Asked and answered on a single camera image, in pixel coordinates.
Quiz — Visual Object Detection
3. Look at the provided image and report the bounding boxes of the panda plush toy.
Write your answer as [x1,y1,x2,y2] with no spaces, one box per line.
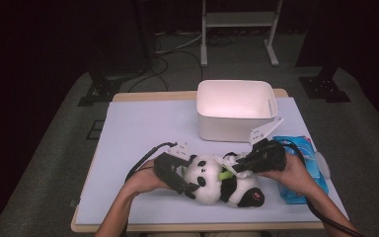
[182,151,265,209]

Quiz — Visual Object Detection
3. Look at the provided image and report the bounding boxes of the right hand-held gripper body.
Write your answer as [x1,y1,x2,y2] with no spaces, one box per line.
[248,117,288,173]

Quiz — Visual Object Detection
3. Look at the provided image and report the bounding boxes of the white metal stand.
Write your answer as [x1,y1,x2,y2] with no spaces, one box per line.
[200,0,284,68]

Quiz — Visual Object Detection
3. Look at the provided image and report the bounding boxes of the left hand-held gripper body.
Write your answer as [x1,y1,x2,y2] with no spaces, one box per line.
[154,141,190,188]

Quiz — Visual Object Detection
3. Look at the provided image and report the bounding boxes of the left hand-held gripper cable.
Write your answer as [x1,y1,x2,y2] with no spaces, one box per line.
[124,141,179,184]

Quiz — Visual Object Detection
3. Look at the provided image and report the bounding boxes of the black stand base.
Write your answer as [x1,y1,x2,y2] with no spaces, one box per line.
[77,70,122,107]
[298,65,351,104]

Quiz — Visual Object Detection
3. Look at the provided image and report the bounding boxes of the white wet wipe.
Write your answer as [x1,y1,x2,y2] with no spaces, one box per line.
[222,152,256,180]

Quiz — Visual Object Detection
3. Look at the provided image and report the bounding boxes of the person's right hand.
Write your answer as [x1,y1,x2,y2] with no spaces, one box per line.
[260,153,324,199]

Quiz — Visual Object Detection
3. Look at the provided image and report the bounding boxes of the blue wet wipe packet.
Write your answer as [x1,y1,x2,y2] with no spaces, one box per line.
[271,135,331,205]

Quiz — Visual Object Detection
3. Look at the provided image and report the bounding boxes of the black floor cable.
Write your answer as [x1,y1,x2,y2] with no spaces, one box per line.
[127,48,204,93]

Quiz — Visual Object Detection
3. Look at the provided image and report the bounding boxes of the grey floor cable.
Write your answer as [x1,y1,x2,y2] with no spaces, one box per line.
[154,31,205,55]

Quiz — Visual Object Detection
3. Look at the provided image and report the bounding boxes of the person's left hand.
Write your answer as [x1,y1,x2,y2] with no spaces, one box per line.
[124,159,171,197]

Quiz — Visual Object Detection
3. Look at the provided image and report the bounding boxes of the wooden table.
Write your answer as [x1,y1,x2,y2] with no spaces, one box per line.
[70,88,349,233]

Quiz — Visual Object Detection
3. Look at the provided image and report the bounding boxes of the white plastic bin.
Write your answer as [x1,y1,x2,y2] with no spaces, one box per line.
[195,79,279,143]

